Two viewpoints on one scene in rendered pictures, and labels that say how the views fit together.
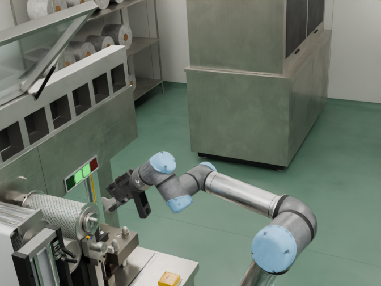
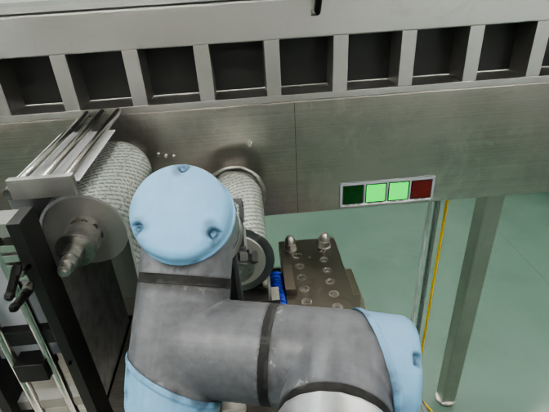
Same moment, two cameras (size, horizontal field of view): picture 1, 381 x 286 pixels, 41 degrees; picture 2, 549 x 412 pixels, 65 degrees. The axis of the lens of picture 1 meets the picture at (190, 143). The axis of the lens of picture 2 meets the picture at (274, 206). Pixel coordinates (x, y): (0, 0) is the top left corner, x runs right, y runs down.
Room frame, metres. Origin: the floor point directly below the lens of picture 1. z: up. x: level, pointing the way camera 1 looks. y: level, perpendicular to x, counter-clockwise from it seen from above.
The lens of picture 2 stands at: (1.34, -0.19, 1.73)
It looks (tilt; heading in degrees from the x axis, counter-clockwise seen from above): 30 degrees down; 60
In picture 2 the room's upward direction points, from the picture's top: 4 degrees counter-clockwise
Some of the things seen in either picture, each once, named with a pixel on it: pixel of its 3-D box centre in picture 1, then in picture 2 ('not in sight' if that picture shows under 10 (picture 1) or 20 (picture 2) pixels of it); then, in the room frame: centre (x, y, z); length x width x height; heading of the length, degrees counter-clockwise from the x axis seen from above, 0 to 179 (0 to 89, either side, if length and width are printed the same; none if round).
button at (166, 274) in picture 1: (169, 280); not in sight; (1.62, 0.12, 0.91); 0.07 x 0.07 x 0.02; 63
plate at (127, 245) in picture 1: (89, 238); (317, 294); (1.82, 0.47, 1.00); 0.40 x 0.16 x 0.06; 63
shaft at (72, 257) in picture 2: not in sight; (69, 261); (1.33, 0.45, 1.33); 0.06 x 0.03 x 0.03; 63
